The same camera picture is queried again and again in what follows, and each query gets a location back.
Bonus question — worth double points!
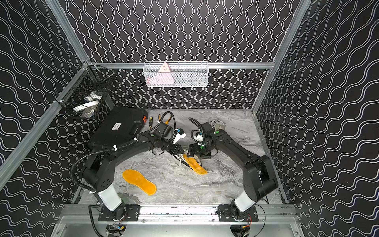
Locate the black white sneaker with laces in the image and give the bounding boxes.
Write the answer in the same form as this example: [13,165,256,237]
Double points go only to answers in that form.
[174,154,202,170]

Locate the orange insole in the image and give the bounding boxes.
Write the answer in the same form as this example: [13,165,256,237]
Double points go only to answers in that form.
[182,154,207,175]
[122,169,157,196]

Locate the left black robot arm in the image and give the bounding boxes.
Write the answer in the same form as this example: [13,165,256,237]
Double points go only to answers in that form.
[83,132,184,212]

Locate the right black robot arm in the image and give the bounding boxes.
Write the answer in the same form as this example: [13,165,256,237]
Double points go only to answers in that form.
[187,130,278,212]

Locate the yellow black pliers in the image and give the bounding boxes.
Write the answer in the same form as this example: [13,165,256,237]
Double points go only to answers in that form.
[158,114,172,124]

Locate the black yellow screwdriver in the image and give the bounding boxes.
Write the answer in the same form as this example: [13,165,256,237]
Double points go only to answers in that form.
[149,117,154,129]

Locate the black plastic tool case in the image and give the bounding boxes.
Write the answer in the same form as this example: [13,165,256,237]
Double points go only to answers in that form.
[88,107,148,150]

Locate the pink triangular item in basket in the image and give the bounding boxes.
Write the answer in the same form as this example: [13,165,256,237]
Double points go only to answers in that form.
[151,62,174,86]

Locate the white items in black basket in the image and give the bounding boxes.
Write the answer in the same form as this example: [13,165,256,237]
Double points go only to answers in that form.
[73,92,102,119]

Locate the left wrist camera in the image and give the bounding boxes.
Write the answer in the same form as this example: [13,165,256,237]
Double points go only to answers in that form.
[153,122,173,138]

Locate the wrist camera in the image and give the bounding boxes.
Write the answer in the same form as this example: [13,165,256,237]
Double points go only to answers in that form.
[200,122,215,140]
[153,122,173,138]

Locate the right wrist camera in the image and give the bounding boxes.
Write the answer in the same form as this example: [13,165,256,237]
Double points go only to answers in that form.
[200,122,215,140]

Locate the white wire wall basket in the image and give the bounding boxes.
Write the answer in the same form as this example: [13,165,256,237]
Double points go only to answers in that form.
[143,61,209,88]

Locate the left corrugated black cable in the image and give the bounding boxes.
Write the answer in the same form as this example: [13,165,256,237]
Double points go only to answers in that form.
[70,139,138,193]

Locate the black wire corner basket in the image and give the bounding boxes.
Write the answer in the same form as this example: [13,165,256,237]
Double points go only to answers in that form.
[55,62,116,120]

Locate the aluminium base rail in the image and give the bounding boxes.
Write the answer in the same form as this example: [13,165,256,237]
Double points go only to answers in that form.
[59,203,300,225]

